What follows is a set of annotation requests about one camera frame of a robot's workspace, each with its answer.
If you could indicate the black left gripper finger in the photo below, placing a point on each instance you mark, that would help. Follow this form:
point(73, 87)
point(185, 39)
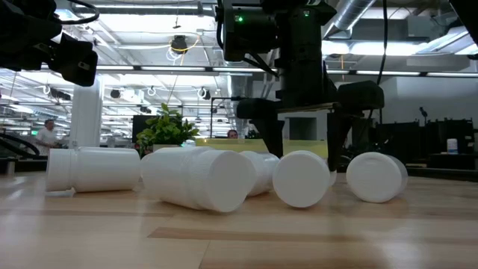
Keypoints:
point(41, 31)
point(76, 61)

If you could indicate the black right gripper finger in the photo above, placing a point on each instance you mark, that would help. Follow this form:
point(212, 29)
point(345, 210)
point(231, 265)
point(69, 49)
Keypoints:
point(270, 130)
point(340, 134)

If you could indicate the white plastic pill bottle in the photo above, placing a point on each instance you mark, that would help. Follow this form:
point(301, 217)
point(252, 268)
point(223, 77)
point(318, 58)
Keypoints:
point(201, 179)
point(261, 175)
point(300, 179)
point(101, 170)
point(375, 177)

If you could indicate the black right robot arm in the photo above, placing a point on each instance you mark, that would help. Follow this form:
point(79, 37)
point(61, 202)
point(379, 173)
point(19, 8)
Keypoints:
point(250, 37)

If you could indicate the yellow translucent plastic basket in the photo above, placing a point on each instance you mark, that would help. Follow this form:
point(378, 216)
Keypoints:
point(224, 144)

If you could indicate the person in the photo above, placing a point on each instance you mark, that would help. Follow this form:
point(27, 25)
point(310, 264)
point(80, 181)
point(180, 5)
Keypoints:
point(232, 134)
point(46, 138)

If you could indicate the white round building column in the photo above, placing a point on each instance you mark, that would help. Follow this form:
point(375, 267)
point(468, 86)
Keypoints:
point(86, 119)

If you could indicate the black cabinets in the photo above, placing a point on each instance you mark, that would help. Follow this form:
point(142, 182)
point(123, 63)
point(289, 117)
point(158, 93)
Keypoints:
point(411, 138)

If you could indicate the black stand lamp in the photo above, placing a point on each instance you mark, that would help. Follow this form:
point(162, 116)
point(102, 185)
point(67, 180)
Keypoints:
point(423, 112)

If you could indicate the black monitor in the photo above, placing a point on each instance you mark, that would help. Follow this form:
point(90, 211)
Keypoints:
point(139, 127)

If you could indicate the long hanging light bar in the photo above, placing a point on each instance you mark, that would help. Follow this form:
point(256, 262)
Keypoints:
point(168, 68)

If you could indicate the green plant in white pot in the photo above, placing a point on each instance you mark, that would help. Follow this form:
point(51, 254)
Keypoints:
point(166, 129)

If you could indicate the white canister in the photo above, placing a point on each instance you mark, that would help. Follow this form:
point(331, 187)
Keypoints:
point(452, 146)

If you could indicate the silver ceiling ventilation duct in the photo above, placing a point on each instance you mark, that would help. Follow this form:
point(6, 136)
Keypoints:
point(351, 15)
point(239, 86)

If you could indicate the black gantry frame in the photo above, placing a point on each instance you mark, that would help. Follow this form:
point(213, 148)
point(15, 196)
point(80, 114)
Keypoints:
point(211, 119)

